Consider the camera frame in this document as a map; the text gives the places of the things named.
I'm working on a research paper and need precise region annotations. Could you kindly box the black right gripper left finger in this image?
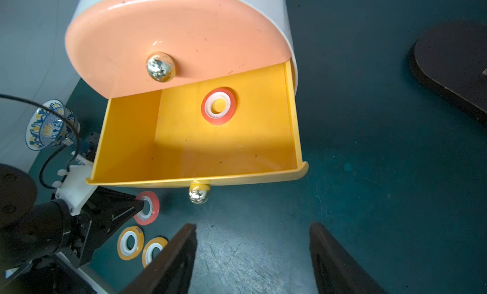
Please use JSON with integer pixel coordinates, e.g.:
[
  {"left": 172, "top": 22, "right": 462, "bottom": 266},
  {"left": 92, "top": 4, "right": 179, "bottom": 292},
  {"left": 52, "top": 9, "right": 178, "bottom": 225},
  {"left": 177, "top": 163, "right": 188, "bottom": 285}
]
[{"left": 123, "top": 224, "right": 197, "bottom": 294}]

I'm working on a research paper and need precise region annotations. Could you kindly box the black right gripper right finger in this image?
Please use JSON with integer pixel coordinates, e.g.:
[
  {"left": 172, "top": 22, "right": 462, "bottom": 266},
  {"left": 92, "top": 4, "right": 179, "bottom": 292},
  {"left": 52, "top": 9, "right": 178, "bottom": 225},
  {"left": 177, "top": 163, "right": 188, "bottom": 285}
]
[{"left": 309, "top": 222, "right": 386, "bottom": 293}]

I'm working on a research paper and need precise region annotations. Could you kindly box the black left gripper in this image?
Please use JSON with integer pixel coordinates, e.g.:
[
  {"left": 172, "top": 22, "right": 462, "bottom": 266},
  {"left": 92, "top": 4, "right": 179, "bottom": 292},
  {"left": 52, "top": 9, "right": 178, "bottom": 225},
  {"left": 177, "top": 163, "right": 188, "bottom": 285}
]
[{"left": 68, "top": 186, "right": 145, "bottom": 267}]

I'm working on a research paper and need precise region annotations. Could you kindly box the red tape roll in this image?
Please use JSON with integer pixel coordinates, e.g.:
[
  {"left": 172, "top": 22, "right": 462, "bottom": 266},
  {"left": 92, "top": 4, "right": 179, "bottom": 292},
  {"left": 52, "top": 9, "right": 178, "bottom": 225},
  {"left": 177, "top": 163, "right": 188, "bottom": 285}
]
[
  {"left": 201, "top": 87, "right": 237, "bottom": 125},
  {"left": 134, "top": 191, "right": 160, "bottom": 226}
]

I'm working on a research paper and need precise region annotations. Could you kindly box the yellow drawer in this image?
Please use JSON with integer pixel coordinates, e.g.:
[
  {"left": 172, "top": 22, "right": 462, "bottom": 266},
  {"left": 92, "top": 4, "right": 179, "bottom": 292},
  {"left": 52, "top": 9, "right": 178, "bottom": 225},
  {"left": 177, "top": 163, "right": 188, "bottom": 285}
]
[{"left": 87, "top": 61, "right": 309, "bottom": 189}]

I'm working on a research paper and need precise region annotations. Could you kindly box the cream round drawer cabinet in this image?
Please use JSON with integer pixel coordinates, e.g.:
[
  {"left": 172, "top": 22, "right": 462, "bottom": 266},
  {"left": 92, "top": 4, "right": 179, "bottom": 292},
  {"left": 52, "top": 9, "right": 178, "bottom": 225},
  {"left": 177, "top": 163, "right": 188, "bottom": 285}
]
[{"left": 74, "top": 0, "right": 299, "bottom": 95}]

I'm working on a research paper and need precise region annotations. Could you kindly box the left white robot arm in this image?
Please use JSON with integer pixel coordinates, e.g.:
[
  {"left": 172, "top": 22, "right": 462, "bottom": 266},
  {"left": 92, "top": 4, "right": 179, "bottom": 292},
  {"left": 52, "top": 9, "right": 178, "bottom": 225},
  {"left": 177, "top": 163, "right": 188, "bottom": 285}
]
[{"left": 1, "top": 165, "right": 144, "bottom": 293}]

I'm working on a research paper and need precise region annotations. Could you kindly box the orange tape roll right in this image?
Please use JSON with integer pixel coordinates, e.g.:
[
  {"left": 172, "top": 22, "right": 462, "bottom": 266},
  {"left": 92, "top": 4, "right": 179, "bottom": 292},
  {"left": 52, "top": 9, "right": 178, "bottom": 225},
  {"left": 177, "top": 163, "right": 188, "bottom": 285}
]
[{"left": 142, "top": 237, "right": 168, "bottom": 268}]

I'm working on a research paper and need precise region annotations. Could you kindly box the orange tape roll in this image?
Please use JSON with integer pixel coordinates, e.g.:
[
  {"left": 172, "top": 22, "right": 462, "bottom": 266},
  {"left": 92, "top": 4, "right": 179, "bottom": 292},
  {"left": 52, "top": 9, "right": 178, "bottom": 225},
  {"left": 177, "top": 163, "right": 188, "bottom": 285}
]
[
  {"left": 117, "top": 226, "right": 145, "bottom": 261},
  {"left": 142, "top": 237, "right": 168, "bottom": 268}
]

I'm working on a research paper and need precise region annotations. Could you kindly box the orange tape roll left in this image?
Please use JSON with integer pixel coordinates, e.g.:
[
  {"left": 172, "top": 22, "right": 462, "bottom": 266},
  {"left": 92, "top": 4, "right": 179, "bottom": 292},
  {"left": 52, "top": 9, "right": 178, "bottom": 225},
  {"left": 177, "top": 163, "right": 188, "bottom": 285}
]
[{"left": 117, "top": 226, "right": 145, "bottom": 261}]

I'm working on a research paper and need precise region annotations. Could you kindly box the blue patterned cup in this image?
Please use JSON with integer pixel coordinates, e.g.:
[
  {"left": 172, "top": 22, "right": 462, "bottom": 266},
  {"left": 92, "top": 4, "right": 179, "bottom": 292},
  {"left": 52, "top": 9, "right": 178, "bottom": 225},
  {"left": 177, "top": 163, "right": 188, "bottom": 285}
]
[{"left": 25, "top": 99, "right": 81, "bottom": 151}]

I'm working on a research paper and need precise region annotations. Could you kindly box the brown metal cup stand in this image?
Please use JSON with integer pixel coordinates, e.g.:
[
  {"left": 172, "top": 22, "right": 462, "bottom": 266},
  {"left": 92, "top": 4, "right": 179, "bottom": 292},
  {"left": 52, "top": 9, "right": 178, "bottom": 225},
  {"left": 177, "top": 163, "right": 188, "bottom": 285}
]
[{"left": 407, "top": 21, "right": 486, "bottom": 125}]

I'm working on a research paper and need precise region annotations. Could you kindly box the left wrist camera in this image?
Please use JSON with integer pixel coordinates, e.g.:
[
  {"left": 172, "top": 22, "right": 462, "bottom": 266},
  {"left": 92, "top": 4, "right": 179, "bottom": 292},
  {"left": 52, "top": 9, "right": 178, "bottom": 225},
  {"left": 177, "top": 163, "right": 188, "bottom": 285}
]
[{"left": 53, "top": 154, "right": 98, "bottom": 216}]

